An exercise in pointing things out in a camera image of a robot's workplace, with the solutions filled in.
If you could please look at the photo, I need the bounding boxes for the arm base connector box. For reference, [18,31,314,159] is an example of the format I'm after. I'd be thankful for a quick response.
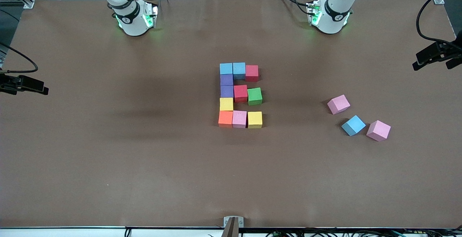
[142,1,160,29]
[306,0,323,26]

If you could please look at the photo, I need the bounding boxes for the white table edge rail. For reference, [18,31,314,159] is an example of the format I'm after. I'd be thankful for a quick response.
[0,227,462,237]

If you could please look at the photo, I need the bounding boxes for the large table cover sheet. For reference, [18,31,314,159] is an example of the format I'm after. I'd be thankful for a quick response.
[0,0,462,228]

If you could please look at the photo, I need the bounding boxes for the pink foam cube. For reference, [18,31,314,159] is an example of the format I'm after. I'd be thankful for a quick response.
[327,94,351,115]
[232,110,248,129]
[366,120,391,142]

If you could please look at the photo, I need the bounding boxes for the grey metal table bracket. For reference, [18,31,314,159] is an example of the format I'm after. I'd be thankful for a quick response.
[221,216,244,237]

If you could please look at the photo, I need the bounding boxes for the green foam cube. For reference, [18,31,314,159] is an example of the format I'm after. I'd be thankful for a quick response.
[247,87,263,106]

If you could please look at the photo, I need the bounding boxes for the red foam cube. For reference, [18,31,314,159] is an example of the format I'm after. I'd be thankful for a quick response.
[234,85,249,103]
[245,65,260,83]

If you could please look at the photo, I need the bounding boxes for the orange foam cube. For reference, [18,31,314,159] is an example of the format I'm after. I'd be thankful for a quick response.
[218,111,234,128]

